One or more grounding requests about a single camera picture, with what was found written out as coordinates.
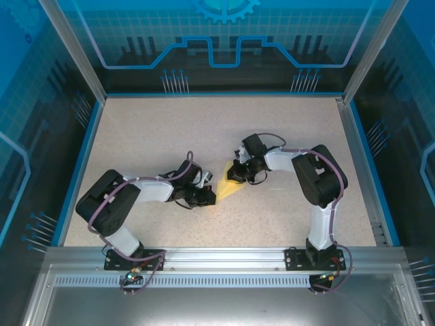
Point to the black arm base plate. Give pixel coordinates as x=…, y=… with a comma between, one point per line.
x=293, y=259
x=112, y=262

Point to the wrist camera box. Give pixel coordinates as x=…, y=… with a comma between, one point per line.
x=206, y=177
x=242, y=154

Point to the aluminium side rail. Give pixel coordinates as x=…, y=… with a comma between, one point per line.
x=361, y=163

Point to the aluminium mounting rail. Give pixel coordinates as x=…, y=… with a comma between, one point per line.
x=224, y=258

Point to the steel sheet tray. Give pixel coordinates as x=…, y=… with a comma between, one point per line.
x=217, y=305

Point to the aluminium frame post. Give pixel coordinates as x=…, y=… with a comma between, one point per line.
x=372, y=51
x=77, y=51

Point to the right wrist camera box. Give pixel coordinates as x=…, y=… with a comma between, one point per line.
x=242, y=154

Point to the yellow cloth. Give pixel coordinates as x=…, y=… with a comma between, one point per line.
x=226, y=190

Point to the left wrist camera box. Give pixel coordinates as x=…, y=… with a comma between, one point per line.
x=206, y=177

